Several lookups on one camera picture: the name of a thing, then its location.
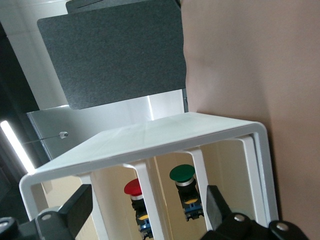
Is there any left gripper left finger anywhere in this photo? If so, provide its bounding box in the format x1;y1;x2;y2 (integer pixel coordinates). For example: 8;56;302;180
35;184;94;240

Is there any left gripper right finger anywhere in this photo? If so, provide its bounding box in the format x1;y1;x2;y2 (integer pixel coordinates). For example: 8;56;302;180
199;185;270;240

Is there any red mushroom push button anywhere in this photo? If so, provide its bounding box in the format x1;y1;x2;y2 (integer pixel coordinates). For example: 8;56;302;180
123;177;152;240

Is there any green mushroom push button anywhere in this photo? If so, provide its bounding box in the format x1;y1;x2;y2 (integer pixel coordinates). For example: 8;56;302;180
169;164;203;223

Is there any white light strip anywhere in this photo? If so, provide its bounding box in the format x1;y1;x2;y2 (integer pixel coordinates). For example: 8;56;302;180
0;119;36;176

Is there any dark grey felt panel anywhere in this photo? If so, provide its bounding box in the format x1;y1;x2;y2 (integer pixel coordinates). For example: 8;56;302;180
36;0;188;111
65;0;181;16

